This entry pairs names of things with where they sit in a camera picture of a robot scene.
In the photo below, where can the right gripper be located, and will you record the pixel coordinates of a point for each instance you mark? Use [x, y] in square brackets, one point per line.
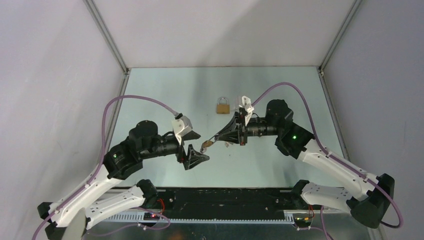
[232, 132]

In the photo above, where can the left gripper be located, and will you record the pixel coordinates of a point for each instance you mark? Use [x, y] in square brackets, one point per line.
[193, 158]

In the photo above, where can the large brass padlock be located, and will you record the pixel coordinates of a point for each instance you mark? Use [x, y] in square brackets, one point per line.
[223, 106]

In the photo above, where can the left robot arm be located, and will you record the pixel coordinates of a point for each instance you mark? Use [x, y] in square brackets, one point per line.
[120, 162]

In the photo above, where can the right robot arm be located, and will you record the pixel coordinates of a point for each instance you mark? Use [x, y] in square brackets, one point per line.
[362, 194]

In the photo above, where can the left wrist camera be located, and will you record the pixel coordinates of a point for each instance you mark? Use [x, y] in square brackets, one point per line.
[181, 126]

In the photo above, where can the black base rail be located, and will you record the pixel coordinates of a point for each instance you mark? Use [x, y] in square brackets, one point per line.
[229, 204]

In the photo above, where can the left aluminium frame post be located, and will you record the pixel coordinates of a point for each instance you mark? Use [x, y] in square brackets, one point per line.
[106, 34]

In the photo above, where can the aluminium frame post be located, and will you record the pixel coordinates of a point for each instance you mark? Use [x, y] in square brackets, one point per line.
[106, 34]
[352, 12]

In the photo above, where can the right aluminium frame post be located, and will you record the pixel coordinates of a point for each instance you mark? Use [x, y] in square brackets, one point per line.
[352, 12]

